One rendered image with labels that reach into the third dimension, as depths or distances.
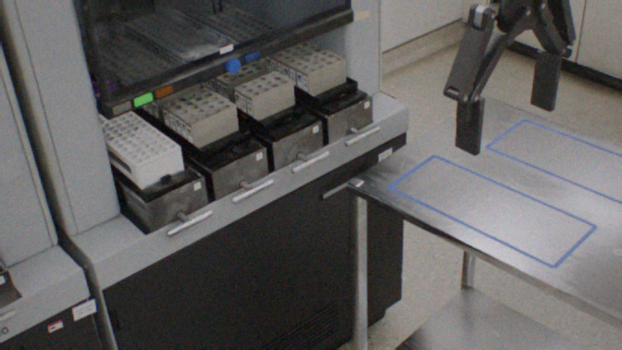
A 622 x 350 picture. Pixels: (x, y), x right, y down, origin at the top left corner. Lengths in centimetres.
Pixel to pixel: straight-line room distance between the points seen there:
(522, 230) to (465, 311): 65
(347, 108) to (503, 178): 42
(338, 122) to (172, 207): 43
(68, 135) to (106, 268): 26
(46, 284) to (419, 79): 244
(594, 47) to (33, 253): 264
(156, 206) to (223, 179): 15
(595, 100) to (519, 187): 208
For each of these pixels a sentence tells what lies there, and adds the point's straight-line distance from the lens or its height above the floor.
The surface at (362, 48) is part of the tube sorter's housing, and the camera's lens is 182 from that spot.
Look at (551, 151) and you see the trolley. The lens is 158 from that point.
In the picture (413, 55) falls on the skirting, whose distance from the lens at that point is 377.
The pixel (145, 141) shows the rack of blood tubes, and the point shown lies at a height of 86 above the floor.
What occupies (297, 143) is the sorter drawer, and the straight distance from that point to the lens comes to 165.
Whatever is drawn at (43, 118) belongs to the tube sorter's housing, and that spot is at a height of 100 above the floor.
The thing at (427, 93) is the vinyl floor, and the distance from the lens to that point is 347.
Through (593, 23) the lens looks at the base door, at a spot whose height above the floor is 29.
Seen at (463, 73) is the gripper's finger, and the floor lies 129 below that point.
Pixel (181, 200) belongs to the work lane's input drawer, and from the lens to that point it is 152.
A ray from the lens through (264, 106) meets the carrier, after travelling 166.
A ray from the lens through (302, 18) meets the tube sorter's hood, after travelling 165.
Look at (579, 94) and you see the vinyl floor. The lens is 356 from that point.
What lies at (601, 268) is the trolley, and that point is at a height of 82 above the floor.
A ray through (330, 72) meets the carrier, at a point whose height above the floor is 86.
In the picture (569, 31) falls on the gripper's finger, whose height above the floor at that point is 128.
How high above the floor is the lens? 166
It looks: 34 degrees down
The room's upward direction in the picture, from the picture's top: 3 degrees counter-clockwise
